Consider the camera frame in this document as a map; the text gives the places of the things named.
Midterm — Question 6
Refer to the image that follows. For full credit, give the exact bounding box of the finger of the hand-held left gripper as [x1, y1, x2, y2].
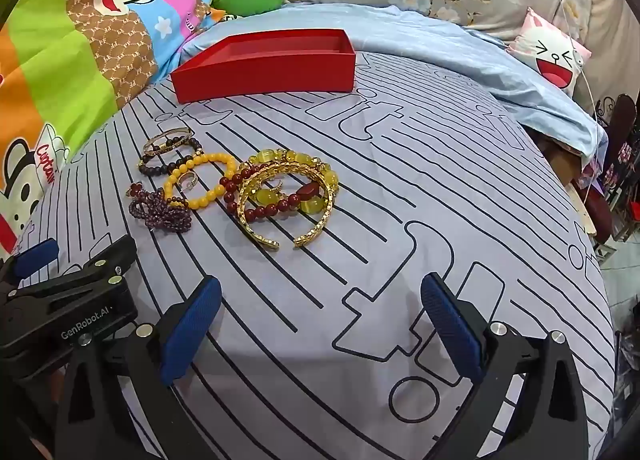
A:
[0, 238, 60, 292]
[20, 235, 138, 312]

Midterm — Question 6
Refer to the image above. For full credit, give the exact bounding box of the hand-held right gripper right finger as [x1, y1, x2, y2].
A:
[420, 272, 591, 460]

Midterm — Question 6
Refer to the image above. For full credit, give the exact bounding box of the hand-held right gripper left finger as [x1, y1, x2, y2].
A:
[54, 275, 223, 460]

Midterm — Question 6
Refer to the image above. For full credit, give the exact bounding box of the purple bead bracelet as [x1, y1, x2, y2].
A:
[127, 182, 193, 233]

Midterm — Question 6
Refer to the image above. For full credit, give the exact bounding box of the gold chain bracelet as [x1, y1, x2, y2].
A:
[236, 162, 338, 248]

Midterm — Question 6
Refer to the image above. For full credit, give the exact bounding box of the yellow bead bracelet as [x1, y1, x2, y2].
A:
[164, 152, 238, 211]

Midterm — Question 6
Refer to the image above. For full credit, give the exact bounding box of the red rectangular box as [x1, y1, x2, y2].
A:
[170, 29, 357, 104]

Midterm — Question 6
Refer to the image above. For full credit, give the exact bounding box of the thin gold bangle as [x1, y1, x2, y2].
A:
[142, 127, 196, 156]

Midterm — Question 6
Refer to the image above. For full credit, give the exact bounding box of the grey striped bed sheet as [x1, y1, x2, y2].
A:
[10, 52, 617, 460]

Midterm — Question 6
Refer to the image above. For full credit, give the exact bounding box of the colourful cartoon blanket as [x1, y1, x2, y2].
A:
[0, 0, 222, 261]

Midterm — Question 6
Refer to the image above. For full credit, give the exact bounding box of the cat face pillow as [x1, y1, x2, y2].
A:
[507, 7, 592, 91]

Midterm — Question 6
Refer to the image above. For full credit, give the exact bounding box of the beige cloth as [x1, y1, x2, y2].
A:
[587, 0, 640, 108]

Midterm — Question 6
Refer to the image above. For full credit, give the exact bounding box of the dark bead bracelet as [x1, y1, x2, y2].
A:
[138, 136, 203, 177]

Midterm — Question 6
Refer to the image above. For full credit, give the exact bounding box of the red bead bracelet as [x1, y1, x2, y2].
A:
[220, 165, 323, 221]

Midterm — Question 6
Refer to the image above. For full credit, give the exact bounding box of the large yellow-green bead bracelet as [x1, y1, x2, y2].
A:
[245, 149, 340, 215]

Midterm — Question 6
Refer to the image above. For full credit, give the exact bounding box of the white cable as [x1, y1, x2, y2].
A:
[545, 0, 601, 141]

